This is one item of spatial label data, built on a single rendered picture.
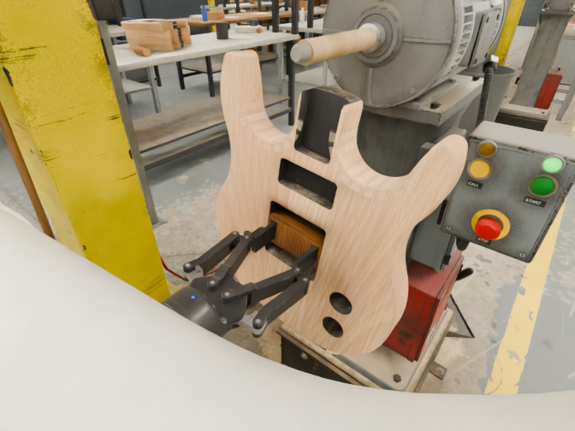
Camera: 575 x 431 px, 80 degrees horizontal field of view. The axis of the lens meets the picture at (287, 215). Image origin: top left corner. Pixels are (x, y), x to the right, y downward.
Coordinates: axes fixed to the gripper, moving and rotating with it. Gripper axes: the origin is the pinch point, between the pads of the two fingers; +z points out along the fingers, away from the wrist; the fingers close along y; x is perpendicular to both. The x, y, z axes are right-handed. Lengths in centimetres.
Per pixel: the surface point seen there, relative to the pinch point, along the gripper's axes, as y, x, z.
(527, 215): 25.8, 3.9, 29.4
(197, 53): -196, -34, 141
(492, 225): 22.2, 1.0, 26.9
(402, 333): 17, -57, 45
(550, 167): 24.8, 12.7, 28.7
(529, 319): 58, -94, 125
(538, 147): 22.2, 14.2, 30.8
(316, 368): -3, -87, 33
